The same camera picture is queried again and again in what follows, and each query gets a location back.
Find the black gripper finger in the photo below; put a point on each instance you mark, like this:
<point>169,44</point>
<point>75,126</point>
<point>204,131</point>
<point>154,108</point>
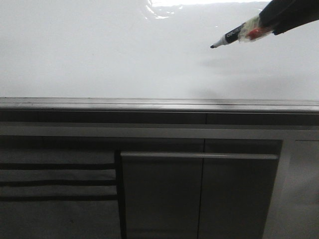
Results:
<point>283,15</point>

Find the white black whiteboard marker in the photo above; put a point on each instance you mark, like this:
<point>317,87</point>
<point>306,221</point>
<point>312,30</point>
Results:
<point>249,31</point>

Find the white whiteboard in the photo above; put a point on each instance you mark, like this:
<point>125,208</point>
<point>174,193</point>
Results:
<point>151,55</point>

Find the grey cabinet with doors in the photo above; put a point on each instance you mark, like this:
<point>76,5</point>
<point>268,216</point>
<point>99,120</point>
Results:
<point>117,175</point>

